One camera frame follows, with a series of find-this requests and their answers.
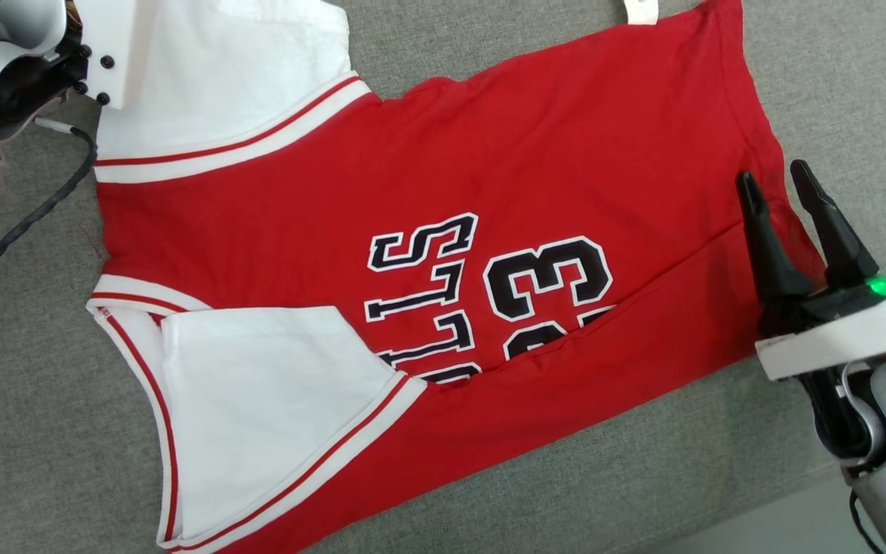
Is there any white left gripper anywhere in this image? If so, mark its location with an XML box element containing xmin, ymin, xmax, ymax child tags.
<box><xmin>66</xmin><ymin>0</ymin><xmax>159</xmax><ymax>110</ymax></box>

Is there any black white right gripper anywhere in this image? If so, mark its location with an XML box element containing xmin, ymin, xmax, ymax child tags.
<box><xmin>735</xmin><ymin>159</ymin><xmax>886</xmax><ymax>462</ymax></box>

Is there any red and white basketball jersey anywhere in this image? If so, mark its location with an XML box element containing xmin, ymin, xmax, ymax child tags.
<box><xmin>86</xmin><ymin>0</ymin><xmax>828</xmax><ymax>554</ymax></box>

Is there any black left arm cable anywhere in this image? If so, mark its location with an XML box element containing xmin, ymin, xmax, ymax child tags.
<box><xmin>0</xmin><ymin>117</ymin><xmax>98</xmax><ymax>328</ymax></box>

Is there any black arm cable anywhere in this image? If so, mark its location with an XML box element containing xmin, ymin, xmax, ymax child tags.
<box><xmin>847</xmin><ymin>486</ymin><xmax>886</xmax><ymax>554</ymax></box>
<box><xmin>0</xmin><ymin>117</ymin><xmax>98</xmax><ymax>328</ymax></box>

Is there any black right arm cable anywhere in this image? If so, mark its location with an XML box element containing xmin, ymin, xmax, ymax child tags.
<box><xmin>847</xmin><ymin>486</ymin><xmax>886</xmax><ymax>554</ymax></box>

